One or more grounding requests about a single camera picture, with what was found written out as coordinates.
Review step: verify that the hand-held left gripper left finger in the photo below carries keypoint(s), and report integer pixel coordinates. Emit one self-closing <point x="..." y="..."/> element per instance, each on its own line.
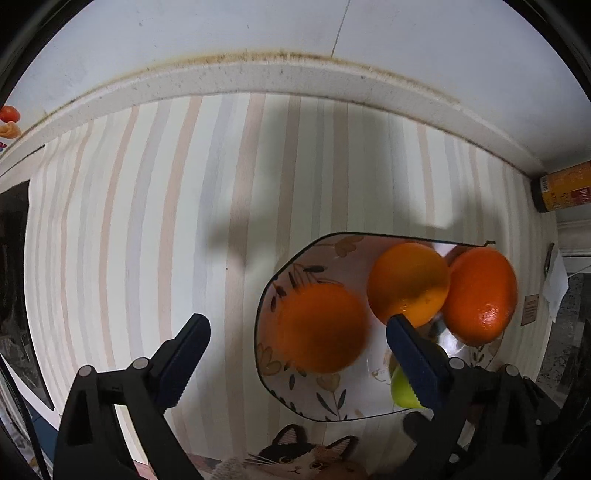
<point x="178" y="364"/>

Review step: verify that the white paper napkin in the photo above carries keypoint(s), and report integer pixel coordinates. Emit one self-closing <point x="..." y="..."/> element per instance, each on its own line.
<point x="555" y="284"/>

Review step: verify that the small brown card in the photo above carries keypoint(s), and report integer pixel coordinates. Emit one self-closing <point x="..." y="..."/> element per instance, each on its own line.
<point x="530" y="309"/>

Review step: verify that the orange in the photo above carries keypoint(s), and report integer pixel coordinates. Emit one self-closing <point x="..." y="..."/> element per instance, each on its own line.
<point x="319" y="327"/>
<point x="408" y="282"/>
<point x="481" y="295"/>

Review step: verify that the small red tomato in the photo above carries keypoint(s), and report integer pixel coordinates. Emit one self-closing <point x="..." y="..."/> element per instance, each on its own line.
<point x="9" y="113"/>

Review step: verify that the yellow labelled jar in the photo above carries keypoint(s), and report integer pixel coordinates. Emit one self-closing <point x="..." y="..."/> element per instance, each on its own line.
<point x="565" y="187"/>

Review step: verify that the green lime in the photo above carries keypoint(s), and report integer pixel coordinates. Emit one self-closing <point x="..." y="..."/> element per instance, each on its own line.
<point x="402" y="388"/>

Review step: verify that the striped tablecloth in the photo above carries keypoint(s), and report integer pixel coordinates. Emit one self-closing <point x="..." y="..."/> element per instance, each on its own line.
<point x="161" y="230"/>

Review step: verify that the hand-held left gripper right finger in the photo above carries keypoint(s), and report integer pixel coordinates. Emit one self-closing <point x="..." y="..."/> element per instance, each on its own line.
<point x="415" y="357"/>

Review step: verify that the cat print mat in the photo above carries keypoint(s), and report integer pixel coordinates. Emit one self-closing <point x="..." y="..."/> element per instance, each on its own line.
<point x="300" y="454"/>

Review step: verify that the floral ceramic bowl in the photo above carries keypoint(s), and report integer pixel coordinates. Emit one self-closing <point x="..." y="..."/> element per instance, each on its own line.
<point x="318" y="387"/>

